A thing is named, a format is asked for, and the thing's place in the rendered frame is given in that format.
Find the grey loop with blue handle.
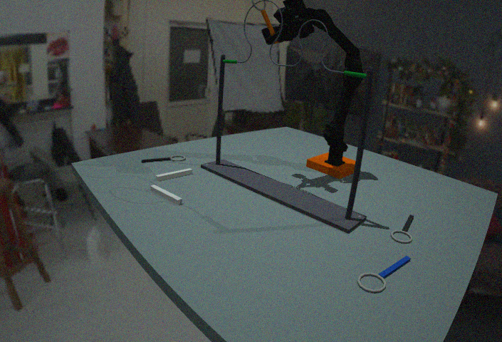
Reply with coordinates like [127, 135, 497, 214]
[357, 256, 411, 293]

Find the white rectangular bar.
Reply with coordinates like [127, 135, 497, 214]
[156, 168, 192, 181]
[150, 185, 182, 205]

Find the orange handle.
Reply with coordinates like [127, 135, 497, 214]
[252, 0, 275, 36]

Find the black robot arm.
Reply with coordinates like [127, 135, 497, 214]
[273, 0, 363, 167]

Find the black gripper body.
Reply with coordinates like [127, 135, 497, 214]
[261, 19, 310, 45]

